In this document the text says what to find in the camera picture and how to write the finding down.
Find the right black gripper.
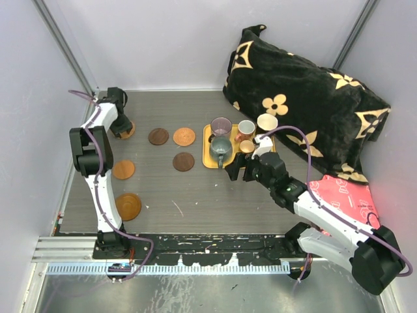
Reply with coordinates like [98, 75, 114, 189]
[225, 152, 274, 191]

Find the orange cork coaster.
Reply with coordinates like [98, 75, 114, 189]
[114, 122, 136, 140]

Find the dark brown wooden coaster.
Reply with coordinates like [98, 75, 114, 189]
[148, 128, 169, 145]

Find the orange wooden coaster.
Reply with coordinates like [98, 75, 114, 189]
[112, 160, 136, 180]

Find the light woven coaster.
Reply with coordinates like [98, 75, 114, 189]
[173, 127, 195, 147]

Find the grooved wooden coaster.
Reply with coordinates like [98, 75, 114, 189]
[115, 193, 141, 222]

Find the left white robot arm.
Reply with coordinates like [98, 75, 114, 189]
[69, 87, 133, 258]

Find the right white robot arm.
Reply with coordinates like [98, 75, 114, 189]
[225, 135, 406, 295]

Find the small orange cup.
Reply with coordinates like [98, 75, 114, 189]
[239, 140, 255, 153]

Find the purple transparent cup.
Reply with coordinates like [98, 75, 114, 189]
[210, 117, 233, 138]

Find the black cup cream inside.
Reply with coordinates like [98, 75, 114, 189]
[255, 113, 278, 134]

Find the grey mug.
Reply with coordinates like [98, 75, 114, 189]
[208, 135, 233, 169]

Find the pink mug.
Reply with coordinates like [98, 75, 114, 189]
[234, 120, 256, 143]

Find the yellow tray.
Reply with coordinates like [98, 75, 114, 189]
[202, 123, 276, 170]

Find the black floral pillow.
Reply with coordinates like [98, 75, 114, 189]
[223, 24, 391, 185]

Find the red patterned bag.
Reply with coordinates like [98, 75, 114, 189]
[309, 175, 381, 229]

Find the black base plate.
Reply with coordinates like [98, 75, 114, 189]
[92, 232, 313, 267]

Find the white cable duct rail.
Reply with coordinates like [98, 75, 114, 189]
[46, 261, 291, 276]

